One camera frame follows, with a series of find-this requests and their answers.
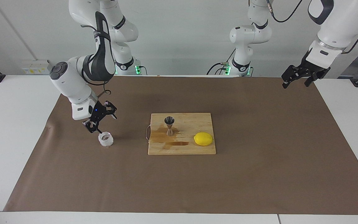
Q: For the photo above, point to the yellow lemon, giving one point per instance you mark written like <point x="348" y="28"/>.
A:
<point x="203" y="139"/>

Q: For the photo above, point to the white wall socket box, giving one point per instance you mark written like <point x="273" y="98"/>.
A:
<point x="36" y="67"/>

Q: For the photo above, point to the steel double jigger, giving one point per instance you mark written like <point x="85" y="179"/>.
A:
<point x="169" y="132"/>

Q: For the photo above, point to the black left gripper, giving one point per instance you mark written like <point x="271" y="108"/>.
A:
<point x="314" y="67"/>

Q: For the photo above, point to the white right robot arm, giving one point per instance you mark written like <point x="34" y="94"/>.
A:
<point x="70" y="81"/>

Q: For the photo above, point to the brown paper table mat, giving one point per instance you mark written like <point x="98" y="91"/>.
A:
<point x="104" y="180"/>

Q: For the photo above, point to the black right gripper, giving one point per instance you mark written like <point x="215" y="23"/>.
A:
<point x="98" y="112"/>

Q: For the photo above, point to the wooden cutting board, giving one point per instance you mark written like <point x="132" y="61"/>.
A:
<point x="197" y="124"/>

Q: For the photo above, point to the clear textured glass cup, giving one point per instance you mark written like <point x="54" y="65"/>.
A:
<point x="106" y="141"/>

